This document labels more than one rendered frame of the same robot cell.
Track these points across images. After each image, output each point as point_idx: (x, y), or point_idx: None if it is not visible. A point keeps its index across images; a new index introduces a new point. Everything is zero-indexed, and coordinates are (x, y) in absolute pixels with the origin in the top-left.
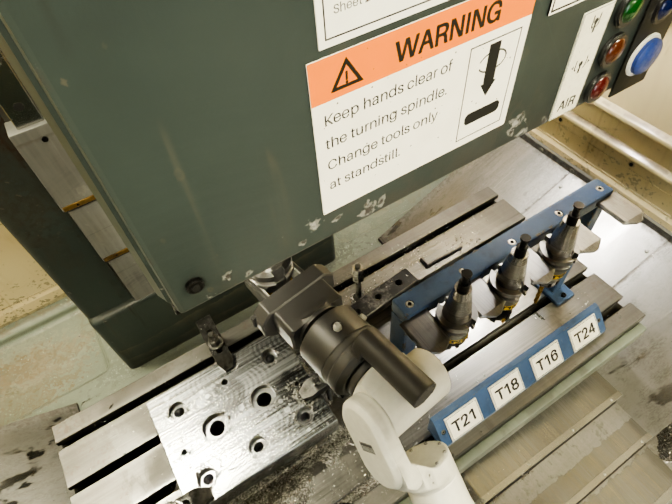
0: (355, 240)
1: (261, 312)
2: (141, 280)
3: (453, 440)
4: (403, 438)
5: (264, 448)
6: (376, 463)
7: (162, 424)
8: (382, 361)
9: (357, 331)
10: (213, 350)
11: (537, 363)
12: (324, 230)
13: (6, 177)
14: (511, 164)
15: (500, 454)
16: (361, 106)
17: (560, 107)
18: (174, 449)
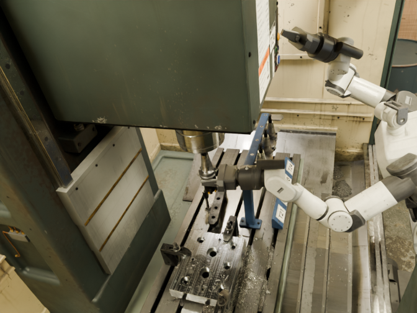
0: (173, 207)
1: (219, 182)
2: (112, 259)
3: (283, 222)
4: (267, 235)
5: (229, 266)
6: (285, 192)
7: (183, 289)
8: (268, 163)
9: (252, 166)
10: (178, 251)
11: None
12: (260, 108)
13: (57, 220)
14: None
15: (296, 227)
16: (261, 76)
17: (273, 74)
18: (197, 291)
